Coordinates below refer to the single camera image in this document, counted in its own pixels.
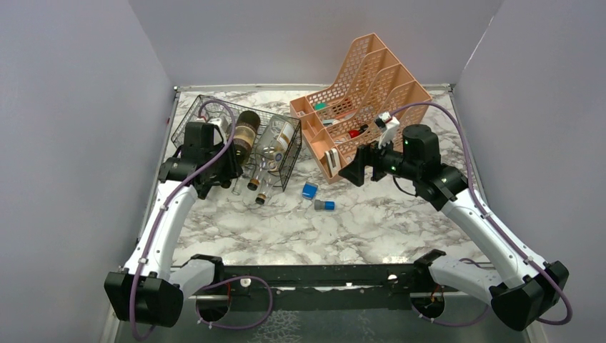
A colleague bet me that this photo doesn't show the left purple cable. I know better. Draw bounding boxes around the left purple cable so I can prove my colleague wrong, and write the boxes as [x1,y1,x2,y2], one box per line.
[127,99,238,342]

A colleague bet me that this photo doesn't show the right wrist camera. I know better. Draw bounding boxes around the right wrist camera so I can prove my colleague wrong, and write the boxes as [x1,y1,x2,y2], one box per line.
[374,111,399,148]

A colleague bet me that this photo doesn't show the clear bottle with cork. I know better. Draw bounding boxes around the clear bottle with cork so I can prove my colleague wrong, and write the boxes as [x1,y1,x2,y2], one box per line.
[247,161,277,191]

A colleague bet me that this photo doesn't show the green wine bottle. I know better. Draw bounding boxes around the green wine bottle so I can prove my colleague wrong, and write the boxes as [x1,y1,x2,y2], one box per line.
[227,110,261,166]

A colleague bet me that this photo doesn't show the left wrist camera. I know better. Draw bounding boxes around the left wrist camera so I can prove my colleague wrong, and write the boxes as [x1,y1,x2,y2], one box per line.
[207,117,229,146]

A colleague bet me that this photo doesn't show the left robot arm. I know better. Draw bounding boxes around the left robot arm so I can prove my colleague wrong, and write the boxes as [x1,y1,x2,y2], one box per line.
[104,121,242,327]

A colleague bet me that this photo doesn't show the white tape dispenser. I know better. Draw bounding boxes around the white tape dispenser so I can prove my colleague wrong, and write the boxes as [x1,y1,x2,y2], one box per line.
[324,148,342,177]

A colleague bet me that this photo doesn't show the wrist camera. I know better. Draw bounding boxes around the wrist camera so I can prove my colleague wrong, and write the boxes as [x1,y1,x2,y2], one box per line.
[374,111,399,148]
[207,117,229,146]

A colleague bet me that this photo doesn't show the red object in organizer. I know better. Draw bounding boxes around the red object in organizer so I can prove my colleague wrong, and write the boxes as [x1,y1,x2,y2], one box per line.
[348,124,369,139]

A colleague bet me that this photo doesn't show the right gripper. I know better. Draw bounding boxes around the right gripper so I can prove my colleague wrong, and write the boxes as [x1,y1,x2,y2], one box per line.
[339,131,421,186]

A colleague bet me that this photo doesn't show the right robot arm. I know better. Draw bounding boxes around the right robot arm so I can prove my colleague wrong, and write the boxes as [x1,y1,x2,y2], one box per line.
[339,124,570,331]

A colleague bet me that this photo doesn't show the black base frame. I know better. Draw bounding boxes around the black base frame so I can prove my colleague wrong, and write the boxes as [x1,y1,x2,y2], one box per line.
[191,264,437,331]

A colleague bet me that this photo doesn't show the peach plastic file organizer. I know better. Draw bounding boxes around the peach plastic file organizer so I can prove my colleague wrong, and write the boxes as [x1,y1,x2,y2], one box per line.
[290,34,432,184]

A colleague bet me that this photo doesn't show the blue stamp block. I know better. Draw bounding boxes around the blue stamp block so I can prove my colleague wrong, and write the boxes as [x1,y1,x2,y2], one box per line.
[302,182,318,200]

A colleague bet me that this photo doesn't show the black wire wine rack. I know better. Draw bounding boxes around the black wire wine rack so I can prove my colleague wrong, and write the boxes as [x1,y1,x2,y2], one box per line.
[171,95,302,191]

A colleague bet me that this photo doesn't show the blue grey cylinder cap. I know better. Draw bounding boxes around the blue grey cylinder cap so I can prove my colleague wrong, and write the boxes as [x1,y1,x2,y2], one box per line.
[314,199,335,211]

